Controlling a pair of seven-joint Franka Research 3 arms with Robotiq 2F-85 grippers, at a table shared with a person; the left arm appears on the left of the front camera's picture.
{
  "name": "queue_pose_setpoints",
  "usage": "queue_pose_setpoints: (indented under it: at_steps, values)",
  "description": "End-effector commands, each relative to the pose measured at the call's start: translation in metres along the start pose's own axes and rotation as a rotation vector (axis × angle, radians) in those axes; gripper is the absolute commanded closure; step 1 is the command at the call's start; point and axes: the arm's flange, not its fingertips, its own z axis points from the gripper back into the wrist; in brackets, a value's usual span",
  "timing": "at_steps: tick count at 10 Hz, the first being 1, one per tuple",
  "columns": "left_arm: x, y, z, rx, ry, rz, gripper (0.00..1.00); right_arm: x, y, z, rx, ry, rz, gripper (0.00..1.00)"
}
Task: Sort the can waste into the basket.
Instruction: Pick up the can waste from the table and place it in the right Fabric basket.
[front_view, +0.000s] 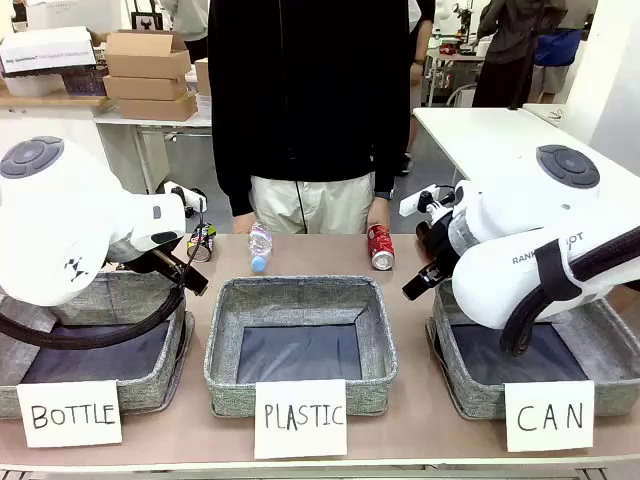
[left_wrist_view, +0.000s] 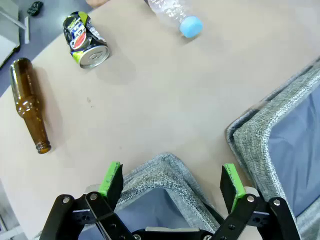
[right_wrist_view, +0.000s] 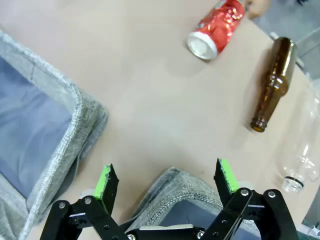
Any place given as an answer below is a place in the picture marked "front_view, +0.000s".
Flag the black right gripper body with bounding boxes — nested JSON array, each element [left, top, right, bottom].
[[417, 214, 462, 274]]

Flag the black drink can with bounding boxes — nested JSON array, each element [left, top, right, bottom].
[[187, 223, 218, 264]]

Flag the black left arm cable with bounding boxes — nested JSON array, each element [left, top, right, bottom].
[[0, 279, 187, 351]]

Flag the background person in dark clothes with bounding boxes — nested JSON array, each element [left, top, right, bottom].
[[471, 0, 569, 110]]

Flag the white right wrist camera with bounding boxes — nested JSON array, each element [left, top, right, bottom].
[[399, 185, 456, 222]]

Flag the grey fabric plastic basket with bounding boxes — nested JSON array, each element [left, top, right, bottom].
[[203, 276, 400, 419]]

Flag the person's right hand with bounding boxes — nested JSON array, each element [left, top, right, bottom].
[[231, 211, 258, 235]]

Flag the person's black jacket torso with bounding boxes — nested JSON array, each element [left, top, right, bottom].
[[206, 0, 436, 218]]

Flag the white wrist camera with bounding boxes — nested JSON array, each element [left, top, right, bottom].
[[399, 185, 456, 222], [163, 180, 208, 219]]

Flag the red drink can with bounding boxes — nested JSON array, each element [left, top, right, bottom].
[[367, 223, 397, 272]]

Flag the person's beige trousers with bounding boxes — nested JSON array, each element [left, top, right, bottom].
[[249, 172, 377, 235]]

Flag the framed picture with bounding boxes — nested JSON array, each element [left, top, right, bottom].
[[130, 12, 164, 34]]

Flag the open cardboard box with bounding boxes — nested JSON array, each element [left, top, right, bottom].
[[104, 30, 193, 80]]

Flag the dark woven basket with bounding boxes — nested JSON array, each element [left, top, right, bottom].
[[60, 64, 109, 97]]

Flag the grey fabric can basket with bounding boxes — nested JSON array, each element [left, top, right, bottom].
[[425, 277, 640, 420]]

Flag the person's left hand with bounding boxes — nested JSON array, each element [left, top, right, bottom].
[[367, 197, 392, 229]]

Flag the white side table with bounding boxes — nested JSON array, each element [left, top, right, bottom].
[[412, 105, 640, 201]]

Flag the white desk with legs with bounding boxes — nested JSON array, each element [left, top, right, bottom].
[[93, 107, 214, 196]]

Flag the blue-capped clear plastic bottle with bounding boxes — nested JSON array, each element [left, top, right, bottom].
[[248, 222, 275, 274]]

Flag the white CAN paper label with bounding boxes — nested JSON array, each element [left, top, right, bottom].
[[503, 380, 596, 453]]

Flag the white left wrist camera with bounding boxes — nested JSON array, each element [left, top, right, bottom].
[[163, 180, 208, 219]]

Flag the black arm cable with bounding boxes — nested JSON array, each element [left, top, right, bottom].
[[0, 279, 187, 351], [499, 224, 640, 358]]

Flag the grey fabric bottle basket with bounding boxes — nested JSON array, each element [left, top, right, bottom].
[[0, 269, 196, 420]]

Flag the blue bag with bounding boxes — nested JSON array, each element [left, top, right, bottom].
[[533, 28, 584, 68]]

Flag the white printed carton box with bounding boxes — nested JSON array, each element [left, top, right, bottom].
[[0, 26, 99, 77]]

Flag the wooden board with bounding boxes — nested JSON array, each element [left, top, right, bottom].
[[0, 91, 115, 109]]

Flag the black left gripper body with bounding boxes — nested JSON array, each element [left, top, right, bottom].
[[142, 247, 189, 286]]

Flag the white BOTTLE paper label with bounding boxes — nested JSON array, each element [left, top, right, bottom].
[[16, 379, 124, 450]]

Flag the white PLASTIC paper label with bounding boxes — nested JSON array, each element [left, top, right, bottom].
[[253, 378, 349, 460]]

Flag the closed flat cardboard box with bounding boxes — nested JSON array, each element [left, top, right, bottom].
[[102, 74, 189, 102], [117, 93, 199, 123]]

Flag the black hanging jacket cord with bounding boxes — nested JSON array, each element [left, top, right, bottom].
[[293, 178, 308, 234]]

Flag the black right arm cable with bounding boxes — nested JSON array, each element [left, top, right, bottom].
[[499, 224, 640, 358]]

